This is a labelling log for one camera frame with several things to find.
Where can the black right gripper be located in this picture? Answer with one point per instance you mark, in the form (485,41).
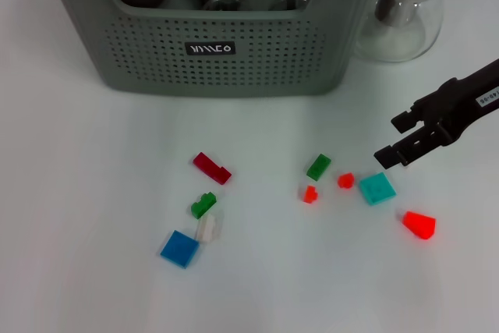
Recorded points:
(460,110)

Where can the glass teacup black holder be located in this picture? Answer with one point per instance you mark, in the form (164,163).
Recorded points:
(288,1)
(222,2)

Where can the small orange-red toy block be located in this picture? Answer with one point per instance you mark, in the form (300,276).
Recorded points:
(310,194)
(345,180)

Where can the green rectangular toy block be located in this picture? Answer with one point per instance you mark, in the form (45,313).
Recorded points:
(319,167)

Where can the orange-red wedge toy block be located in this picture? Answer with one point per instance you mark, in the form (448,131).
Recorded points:
(419,224)

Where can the grey-green perforated storage basket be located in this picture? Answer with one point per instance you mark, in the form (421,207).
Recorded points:
(253,68)

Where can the dark red toy block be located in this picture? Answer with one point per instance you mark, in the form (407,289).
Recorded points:
(212,169)

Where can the green notched toy block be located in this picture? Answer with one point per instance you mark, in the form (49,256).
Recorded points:
(202,206)

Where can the white toy block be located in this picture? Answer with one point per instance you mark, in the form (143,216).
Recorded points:
(207,229)

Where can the teal square toy plate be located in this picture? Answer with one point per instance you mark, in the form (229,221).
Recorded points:
(377,188)

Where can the glass carafe black lid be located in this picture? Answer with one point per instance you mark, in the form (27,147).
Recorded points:
(397,36)

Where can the blue square toy plate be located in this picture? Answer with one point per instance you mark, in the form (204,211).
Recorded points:
(179,249)

